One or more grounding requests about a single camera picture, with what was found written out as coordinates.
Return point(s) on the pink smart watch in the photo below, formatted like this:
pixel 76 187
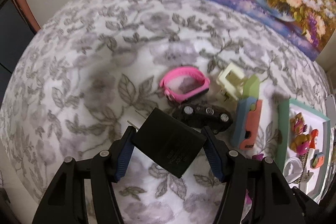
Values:
pixel 183 84

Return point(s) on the purple lighter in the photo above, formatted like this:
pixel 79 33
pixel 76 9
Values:
pixel 252 166

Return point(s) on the pink dog toy figure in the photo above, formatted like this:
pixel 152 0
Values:
pixel 301 141

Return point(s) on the gold black patterned lighter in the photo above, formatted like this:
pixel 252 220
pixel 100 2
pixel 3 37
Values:
pixel 303 160

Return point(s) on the white rectangular device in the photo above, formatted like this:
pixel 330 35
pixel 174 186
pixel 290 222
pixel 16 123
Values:
pixel 331 109

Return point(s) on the teal white box tray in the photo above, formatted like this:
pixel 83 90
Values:
pixel 314 120

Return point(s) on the cream plastic clip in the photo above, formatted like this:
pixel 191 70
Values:
pixel 231 81

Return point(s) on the red white glue bottle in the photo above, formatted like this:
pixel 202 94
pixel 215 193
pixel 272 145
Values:
pixel 313 150

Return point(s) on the blue pink block toy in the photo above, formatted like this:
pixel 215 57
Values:
pixel 248 113

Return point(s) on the black toy car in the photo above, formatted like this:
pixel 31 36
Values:
pixel 199 116

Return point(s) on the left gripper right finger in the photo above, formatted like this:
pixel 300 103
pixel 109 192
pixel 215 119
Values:
pixel 273 200

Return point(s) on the floral grey white blanket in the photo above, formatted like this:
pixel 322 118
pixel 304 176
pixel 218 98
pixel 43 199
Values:
pixel 97 64

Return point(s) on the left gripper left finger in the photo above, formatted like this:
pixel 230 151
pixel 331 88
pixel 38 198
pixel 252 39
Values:
pixel 64 199

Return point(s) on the white power adapter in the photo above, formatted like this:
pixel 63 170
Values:
pixel 308 181

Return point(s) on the black power adapter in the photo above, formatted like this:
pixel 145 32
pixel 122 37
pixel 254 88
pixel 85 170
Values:
pixel 167 142

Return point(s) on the blue orange block toy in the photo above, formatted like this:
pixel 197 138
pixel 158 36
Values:
pixel 318 160

